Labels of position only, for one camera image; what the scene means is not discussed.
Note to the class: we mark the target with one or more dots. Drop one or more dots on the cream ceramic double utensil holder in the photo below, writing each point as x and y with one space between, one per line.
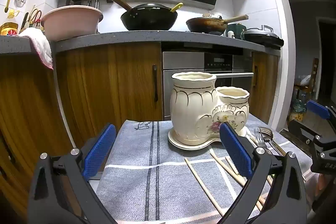
198 108

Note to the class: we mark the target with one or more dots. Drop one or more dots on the black electric griddle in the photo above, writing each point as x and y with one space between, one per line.
263 36

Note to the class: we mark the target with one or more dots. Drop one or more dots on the wooden chopstick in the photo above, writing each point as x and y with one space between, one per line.
204 188
236 177
269 179

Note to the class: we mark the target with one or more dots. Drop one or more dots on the white pink-trimmed towel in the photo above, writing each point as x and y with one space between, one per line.
40 44

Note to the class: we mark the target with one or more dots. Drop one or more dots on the brown frying pan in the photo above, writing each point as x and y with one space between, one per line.
211 25

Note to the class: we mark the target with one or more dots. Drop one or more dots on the black cabinet handle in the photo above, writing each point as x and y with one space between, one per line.
154 69

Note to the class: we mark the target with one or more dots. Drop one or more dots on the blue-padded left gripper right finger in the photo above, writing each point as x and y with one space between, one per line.
286 200

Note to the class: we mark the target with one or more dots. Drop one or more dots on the silver spoon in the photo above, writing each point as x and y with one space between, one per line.
268 136

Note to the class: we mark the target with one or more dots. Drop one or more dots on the gold fork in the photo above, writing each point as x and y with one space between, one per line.
260 141

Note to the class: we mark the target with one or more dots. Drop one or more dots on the grey striped table cloth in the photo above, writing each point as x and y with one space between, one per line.
146 179

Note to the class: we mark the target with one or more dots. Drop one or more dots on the green kettle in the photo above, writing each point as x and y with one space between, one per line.
235 30

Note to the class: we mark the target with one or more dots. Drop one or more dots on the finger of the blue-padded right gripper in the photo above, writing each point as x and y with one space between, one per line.
318 109

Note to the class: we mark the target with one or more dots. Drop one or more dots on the pink plastic basin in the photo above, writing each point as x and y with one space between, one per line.
70 21

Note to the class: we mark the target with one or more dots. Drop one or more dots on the yellow spatula handle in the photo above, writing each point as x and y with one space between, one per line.
176 7

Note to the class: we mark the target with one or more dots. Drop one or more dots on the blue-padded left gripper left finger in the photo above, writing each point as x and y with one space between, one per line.
60 191

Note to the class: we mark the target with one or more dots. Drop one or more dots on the silver fork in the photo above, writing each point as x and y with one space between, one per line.
251 139

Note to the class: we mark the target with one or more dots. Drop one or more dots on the black wok with lid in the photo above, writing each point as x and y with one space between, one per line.
148 16

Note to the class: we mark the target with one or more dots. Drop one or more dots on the wooden chair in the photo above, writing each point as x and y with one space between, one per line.
307 84

